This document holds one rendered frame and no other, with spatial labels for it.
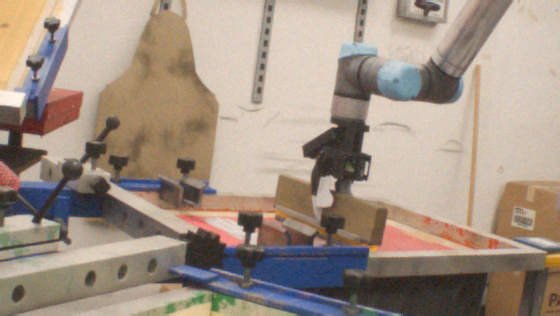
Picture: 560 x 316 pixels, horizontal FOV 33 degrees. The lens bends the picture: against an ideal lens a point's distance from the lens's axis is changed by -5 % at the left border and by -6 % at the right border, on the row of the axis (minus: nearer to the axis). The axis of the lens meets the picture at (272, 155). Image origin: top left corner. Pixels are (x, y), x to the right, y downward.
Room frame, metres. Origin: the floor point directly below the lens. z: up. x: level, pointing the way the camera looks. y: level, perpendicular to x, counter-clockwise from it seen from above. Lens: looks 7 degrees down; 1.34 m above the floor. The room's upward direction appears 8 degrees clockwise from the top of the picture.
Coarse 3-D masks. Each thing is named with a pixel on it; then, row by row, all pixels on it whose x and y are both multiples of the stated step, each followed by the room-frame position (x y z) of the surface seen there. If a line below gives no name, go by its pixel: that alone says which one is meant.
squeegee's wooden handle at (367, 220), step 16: (288, 176) 2.13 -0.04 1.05; (288, 192) 2.11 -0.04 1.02; (304, 192) 2.06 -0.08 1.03; (336, 192) 1.98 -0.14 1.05; (288, 208) 2.10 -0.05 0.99; (304, 208) 2.05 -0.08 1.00; (336, 208) 1.96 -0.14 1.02; (352, 208) 1.91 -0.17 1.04; (368, 208) 1.87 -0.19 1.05; (384, 208) 1.86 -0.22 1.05; (352, 224) 1.90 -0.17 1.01; (368, 224) 1.86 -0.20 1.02; (384, 224) 1.86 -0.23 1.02; (368, 240) 1.85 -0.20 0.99
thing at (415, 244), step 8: (224, 240) 1.85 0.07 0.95; (232, 240) 1.86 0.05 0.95; (240, 240) 1.87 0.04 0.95; (320, 240) 1.97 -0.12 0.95; (392, 240) 2.07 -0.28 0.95; (400, 240) 2.08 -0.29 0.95; (408, 240) 2.09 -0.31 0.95; (416, 240) 2.11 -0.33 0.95; (424, 240) 2.11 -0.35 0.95; (416, 248) 2.01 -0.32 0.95; (424, 248) 2.02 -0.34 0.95; (432, 248) 2.03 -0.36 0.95; (440, 248) 2.04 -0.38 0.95; (448, 248) 2.05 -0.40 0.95
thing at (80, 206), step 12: (24, 192) 1.62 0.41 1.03; (36, 192) 1.63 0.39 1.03; (48, 192) 1.65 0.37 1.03; (60, 192) 1.66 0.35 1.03; (72, 192) 1.67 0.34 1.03; (12, 204) 1.61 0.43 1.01; (36, 204) 1.64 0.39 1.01; (72, 204) 1.67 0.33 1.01; (84, 204) 1.68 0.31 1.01; (96, 204) 1.70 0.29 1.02; (72, 216) 1.67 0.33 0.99; (84, 216) 1.69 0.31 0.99; (96, 216) 1.70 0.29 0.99
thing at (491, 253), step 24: (144, 192) 2.06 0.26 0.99; (216, 192) 2.18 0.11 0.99; (408, 216) 2.28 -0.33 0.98; (432, 216) 2.23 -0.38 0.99; (456, 240) 2.13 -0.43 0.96; (480, 240) 2.06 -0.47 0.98; (504, 240) 2.02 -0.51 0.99; (384, 264) 1.71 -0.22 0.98; (408, 264) 1.74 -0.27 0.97; (432, 264) 1.77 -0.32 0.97; (456, 264) 1.80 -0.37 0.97; (480, 264) 1.84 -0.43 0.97; (504, 264) 1.87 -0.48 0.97; (528, 264) 1.91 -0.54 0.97
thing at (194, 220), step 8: (176, 216) 2.03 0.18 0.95; (184, 216) 2.04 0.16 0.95; (192, 216) 2.05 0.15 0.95; (200, 216) 2.06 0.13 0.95; (208, 216) 2.07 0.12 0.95; (216, 216) 2.08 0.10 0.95; (192, 224) 1.96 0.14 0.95; (200, 224) 1.98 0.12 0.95; (208, 224) 1.99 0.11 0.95; (280, 224) 2.10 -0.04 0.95; (216, 232) 1.92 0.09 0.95; (224, 232) 1.93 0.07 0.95; (384, 232) 2.15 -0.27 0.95; (392, 232) 2.17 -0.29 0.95; (400, 232) 2.18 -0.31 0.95
